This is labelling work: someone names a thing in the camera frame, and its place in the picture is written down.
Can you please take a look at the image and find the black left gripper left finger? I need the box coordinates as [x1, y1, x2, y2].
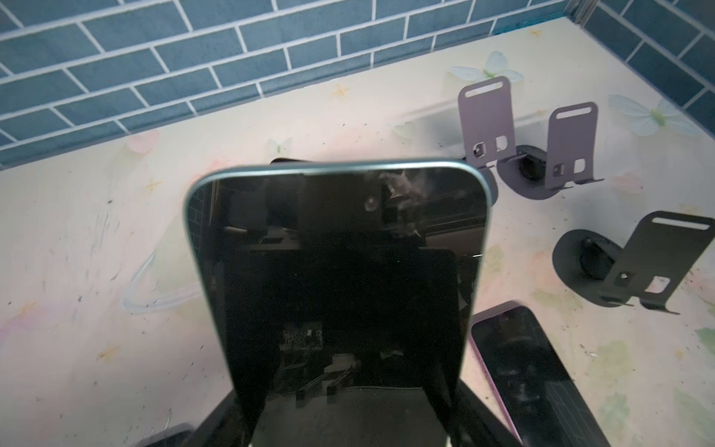
[181, 390, 249, 447]

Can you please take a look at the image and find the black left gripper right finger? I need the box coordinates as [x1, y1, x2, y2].
[449, 380, 521, 447]

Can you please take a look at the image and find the black phone pink case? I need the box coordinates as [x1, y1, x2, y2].
[469, 301, 610, 446]

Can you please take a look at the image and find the dark round stand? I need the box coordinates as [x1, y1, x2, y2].
[552, 210, 714, 312]

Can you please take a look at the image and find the grey phone stand front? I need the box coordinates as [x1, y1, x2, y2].
[496, 102, 599, 200]

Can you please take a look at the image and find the grey metal phone stand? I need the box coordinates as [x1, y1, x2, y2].
[457, 76, 518, 205]

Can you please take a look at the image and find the aluminium corner post right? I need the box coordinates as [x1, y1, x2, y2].
[565, 0, 600, 26]

